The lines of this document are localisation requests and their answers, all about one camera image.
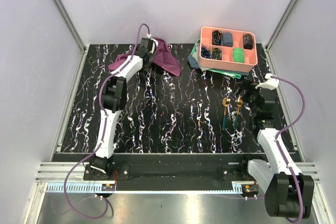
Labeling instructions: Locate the gold fork teal handle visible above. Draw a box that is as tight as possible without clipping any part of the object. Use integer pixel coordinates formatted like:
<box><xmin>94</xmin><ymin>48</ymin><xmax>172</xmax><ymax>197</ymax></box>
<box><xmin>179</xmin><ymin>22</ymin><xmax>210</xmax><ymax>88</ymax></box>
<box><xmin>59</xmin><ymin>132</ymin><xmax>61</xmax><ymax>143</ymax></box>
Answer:
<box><xmin>233</xmin><ymin>96</ymin><xmax>244</xmax><ymax>130</ymax></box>

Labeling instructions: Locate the gold spoon teal handle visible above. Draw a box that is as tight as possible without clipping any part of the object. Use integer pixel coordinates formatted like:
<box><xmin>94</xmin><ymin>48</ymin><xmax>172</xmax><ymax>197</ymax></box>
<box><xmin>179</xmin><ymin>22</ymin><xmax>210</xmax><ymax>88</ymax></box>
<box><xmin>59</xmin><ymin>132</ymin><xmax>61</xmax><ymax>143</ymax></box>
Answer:
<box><xmin>222</xmin><ymin>98</ymin><xmax>231</xmax><ymax>131</ymax></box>

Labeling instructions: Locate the purple cloth napkin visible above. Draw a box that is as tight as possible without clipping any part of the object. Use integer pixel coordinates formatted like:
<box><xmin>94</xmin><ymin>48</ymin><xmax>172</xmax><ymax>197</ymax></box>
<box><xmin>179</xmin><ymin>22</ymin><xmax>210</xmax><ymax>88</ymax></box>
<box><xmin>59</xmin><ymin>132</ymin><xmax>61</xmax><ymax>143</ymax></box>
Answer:
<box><xmin>108</xmin><ymin>37</ymin><xmax>182</xmax><ymax>77</ymax></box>

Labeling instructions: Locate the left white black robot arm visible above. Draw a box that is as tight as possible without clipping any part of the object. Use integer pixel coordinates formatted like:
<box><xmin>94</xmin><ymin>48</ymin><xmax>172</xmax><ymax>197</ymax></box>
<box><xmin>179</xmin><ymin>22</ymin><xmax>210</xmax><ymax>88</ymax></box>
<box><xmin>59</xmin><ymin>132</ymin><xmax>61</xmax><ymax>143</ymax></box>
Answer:
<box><xmin>89</xmin><ymin>35</ymin><xmax>158</xmax><ymax>180</ymax></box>

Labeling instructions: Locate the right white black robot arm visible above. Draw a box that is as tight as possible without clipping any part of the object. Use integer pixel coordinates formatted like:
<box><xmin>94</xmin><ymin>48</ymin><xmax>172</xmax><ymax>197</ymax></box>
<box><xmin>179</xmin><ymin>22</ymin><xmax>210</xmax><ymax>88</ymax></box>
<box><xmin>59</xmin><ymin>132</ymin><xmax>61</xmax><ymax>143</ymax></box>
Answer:
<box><xmin>234</xmin><ymin>79</ymin><xmax>314</xmax><ymax>223</ymax></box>

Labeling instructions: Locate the green rolled napkin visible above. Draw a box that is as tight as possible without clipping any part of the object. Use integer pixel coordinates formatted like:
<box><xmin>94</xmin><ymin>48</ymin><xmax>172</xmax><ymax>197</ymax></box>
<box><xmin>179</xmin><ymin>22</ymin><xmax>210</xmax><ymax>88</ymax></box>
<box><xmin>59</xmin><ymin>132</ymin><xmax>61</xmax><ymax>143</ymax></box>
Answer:
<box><xmin>233</xmin><ymin>48</ymin><xmax>245</xmax><ymax>63</ymax></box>

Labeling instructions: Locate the blue rolled napkin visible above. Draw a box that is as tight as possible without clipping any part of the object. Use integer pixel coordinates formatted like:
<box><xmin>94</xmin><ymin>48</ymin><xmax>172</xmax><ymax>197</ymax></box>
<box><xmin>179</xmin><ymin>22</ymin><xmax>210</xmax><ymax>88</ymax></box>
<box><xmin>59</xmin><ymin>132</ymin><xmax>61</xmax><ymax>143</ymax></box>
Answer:
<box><xmin>222</xmin><ymin>32</ymin><xmax>233</xmax><ymax>47</ymax></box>

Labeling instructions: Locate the dark patterned rolled napkin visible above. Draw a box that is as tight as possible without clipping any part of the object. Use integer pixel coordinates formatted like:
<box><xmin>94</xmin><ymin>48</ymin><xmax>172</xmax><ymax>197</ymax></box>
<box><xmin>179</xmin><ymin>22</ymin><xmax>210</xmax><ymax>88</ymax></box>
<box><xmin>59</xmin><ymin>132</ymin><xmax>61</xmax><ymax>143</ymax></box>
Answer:
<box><xmin>243</xmin><ymin>34</ymin><xmax>254</xmax><ymax>50</ymax></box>

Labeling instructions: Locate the colourful band bundle middle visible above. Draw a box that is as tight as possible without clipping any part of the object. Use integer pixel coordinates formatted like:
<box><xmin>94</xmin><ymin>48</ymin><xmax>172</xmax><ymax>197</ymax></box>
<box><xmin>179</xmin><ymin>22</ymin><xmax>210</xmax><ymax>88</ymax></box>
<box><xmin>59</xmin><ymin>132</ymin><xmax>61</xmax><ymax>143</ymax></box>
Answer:
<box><xmin>211</xmin><ymin>48</ymin><xmax>222</xmax><ymax>60</ymax></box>

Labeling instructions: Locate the colourful band bundle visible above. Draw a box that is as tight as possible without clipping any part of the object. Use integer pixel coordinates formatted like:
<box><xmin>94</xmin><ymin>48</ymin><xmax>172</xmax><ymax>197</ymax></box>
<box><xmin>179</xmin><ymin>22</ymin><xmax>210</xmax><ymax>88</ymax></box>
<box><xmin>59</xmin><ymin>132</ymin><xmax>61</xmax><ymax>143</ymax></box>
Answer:
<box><xmin>201</xmin><ymin>46</ymin><xmax>212</xmax><ymax>59</ymax></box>
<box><xmin>212</xmin><ymin>30</ymin><xmax>223</xmax><ymax>46</ymax></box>
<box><xmin>211</xmin><ymin>48</ymin><xmax>222</xmax><ymax>60</ymax></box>

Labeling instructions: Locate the pink compartment tray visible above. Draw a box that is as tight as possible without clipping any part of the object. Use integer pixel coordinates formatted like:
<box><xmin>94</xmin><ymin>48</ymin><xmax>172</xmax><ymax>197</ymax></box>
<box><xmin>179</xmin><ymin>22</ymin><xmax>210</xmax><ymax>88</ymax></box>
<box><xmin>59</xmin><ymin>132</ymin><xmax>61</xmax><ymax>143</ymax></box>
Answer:
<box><xmin>199</xmin><ymin>26</ymin><xmax>258</xmax><ymax>73</ymax></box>

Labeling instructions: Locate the stack of folded cloths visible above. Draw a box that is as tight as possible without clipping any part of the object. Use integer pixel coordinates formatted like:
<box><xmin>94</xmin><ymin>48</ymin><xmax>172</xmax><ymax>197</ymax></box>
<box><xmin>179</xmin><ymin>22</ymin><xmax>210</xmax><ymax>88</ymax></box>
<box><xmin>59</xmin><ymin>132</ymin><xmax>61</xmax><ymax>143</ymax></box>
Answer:
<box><xmin>188</xmin><ymin>38</ymin><xmax>249</xmax><ymax>79</ymax></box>

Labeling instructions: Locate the colourful band bundle left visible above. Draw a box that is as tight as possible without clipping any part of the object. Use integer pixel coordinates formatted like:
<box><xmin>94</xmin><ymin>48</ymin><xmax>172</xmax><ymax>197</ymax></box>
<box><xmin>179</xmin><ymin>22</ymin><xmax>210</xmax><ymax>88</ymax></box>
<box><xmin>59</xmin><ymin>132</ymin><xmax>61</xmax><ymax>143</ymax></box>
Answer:
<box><xmin>201</xmin><ymin>46</ymin><xmax>212</xmax><ymax>59</ymax></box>

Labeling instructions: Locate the colourful band bundle top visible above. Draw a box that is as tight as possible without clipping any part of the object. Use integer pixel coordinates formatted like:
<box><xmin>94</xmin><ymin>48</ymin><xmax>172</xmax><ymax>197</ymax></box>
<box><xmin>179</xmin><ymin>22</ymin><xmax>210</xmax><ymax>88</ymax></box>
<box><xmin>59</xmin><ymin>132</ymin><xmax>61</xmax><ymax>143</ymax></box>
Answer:
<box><xmin>212</xmin><ymin>30</ymin><xmax>223</xmax><ymax>46</ymax></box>

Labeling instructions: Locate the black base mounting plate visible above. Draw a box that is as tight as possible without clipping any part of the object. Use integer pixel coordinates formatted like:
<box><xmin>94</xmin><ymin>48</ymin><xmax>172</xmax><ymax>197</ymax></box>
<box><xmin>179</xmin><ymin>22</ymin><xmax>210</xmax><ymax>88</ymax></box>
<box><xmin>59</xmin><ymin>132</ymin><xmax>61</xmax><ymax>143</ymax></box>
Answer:
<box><xmin>83</xmin><ymin>153</ymin><xmax>267</xmax><ymax>181</ymax></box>

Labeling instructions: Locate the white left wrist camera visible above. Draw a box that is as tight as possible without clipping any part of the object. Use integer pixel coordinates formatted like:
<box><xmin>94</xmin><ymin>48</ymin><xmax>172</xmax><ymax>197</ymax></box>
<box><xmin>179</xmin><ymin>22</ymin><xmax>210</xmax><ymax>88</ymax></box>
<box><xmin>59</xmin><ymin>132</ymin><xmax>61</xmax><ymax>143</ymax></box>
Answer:
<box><xmin>146</xmin><ymin>34</ymin><xmax>159</xmax><ymax>54</ymax></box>

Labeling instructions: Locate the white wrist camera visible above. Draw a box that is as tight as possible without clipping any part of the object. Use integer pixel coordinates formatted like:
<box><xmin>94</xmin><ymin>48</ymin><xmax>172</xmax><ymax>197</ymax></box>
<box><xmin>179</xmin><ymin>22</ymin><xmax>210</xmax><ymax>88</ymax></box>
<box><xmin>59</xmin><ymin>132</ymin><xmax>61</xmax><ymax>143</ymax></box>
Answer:
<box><xmin>255</xmin><ymin>73</ymin><xmax>279</xmax><ymax>90</ymax></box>
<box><xmin>146</xmin><ymin>34</ymin><xmax>159</xmax><ymax>54</ymax></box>

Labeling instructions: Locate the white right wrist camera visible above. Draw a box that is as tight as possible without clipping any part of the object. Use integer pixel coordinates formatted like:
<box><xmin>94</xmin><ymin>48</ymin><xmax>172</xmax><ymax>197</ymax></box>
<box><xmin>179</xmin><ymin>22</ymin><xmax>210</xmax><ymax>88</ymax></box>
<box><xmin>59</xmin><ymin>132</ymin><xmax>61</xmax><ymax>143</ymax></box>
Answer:
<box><xmin>255</xmin><ymin>73</ymin><xmax>279</xmax><ymax>90</ymax></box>

